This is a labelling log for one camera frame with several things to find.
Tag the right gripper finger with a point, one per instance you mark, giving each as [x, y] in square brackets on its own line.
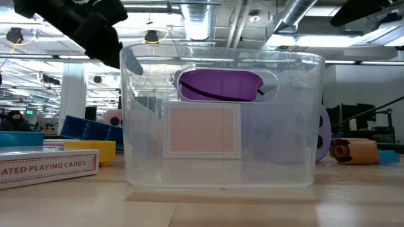
[363, 9]

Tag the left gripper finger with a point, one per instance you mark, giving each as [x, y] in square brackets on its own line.
[131, 61]

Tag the pink foam die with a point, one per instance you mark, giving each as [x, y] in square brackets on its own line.
[113, 119]

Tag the blue plastic tray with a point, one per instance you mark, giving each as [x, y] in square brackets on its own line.
[88, 130]

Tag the yellow toy block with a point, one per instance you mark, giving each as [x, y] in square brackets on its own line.
[91, 148]

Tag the lavender foam die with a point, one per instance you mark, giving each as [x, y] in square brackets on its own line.
[326, 132]

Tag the brown toy block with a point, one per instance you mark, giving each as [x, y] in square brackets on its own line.
[360, 153]

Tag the small blue toy block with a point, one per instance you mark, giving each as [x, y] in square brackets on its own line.
[388, 156]

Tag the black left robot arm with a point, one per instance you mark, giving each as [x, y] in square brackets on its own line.
[47, 9]

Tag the round black ceiling speaker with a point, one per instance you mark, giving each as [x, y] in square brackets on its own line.
[98, 79]

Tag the long ceiling light panel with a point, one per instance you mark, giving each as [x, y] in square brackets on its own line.
[315, 40]

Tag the white pillar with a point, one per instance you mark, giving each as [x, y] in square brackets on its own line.
[72, 94]

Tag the black speaker box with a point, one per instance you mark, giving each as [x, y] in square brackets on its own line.
[91, 113]

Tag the red-backed playing card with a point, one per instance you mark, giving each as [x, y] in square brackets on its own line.
[202, 129]

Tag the green exit sign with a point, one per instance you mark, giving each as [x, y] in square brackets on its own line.
[29, 112]

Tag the black monitors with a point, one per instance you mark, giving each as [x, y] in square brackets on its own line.
[350, 116]

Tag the round ceiling fixture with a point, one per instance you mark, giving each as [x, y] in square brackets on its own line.
[254, 18]

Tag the black stand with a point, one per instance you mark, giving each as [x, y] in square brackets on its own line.
[390, 123]

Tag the person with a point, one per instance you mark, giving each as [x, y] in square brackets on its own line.
[14, 123]

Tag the blue triangular toy block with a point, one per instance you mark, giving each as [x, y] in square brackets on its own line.
[19, 138]

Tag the clear plastic bin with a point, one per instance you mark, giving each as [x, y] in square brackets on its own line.
[221, 173]

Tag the black ceiling camera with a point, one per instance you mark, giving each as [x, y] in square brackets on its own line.
[151, 36]
[14, 34]

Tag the slanted silver spiral duct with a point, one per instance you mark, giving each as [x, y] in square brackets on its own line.
[296, 11]

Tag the wide silver spiral duct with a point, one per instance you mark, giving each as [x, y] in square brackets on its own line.
[197, 22]

